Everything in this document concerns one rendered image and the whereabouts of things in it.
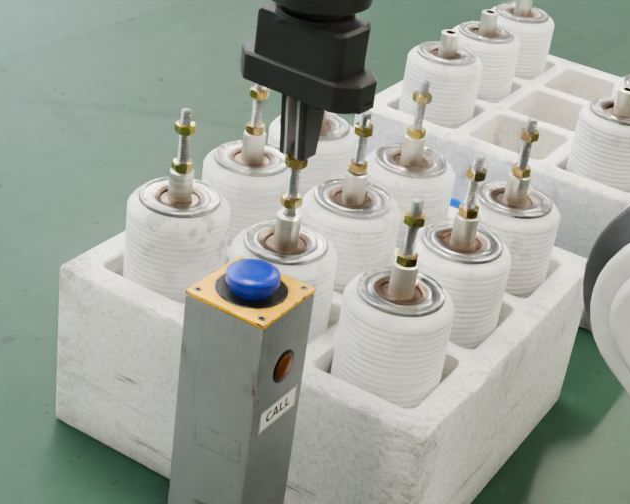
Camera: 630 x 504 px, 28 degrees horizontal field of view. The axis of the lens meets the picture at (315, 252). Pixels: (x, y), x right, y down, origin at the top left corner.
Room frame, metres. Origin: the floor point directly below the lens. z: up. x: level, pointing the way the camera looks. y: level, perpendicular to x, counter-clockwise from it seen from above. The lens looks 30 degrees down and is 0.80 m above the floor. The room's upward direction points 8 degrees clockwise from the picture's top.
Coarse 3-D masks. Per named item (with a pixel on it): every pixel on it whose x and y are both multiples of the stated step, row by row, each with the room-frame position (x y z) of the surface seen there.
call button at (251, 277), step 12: (240, 264) 0.79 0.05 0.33; (252, 264) 0.79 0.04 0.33; (264, 264) 0.79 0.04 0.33; (228, 276) 0.77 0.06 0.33; (240, 276) 0.77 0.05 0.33; (252, 276) 0.77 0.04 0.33; (264, 276) 0.78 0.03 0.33; (276, 276) 0.78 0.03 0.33; (240, 288) 0.76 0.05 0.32; (252, 288) 0.76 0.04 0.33; (264, 288) 0.77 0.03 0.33; (276, 288) 0.77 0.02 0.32
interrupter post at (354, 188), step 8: (352, 176) 1.06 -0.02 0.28; (360, 176) 1.06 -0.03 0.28; (344, 184) 1.07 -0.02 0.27; (352, 184) 1.06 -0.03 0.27; (360, 184) 1.06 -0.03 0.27; (344, 192) 1.07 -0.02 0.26; (352, 192) 1.06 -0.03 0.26; (360, 192) 1.06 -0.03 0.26; (344, 200) 1.07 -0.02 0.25; (352, 200) 1.06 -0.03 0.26; (360, 200) 1.07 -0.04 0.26
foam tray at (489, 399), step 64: (576, 256) 1.16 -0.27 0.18; (64, 320) 0.99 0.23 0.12; (128, 320) 0.95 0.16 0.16; (512, 320) 1.01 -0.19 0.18; (576, 320) 1.14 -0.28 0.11; (64, 384) 0.99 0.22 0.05; (128, 384) 0.95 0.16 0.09; (320, 384) 0.87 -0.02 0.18; (448, 384) 0.89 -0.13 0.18; (512, 384) 0.99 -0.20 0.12; (128, 448) 0.95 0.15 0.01; (320, 448) 0.85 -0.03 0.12; (384, 448) 0.83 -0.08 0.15; (448, 448) 0.86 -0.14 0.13; (512, 448) 1.04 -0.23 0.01
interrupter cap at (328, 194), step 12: (336, 180) 1.10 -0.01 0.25; (324, 192) 1.07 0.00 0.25; (336, 192) 1.08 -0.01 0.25; (372, 192) 1.09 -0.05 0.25; (384, 192) 1.09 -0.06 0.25; (324, 204) 1.05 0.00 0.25; (336, 204) 1.05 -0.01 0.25; (348, 204) 1.06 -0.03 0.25; (372, 204) 1.07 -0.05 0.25; (384, 204) 1.07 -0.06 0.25; (348, 216) 1.04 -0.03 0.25; (360, 216) 1.04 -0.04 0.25; (372, 216) 1.04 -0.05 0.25
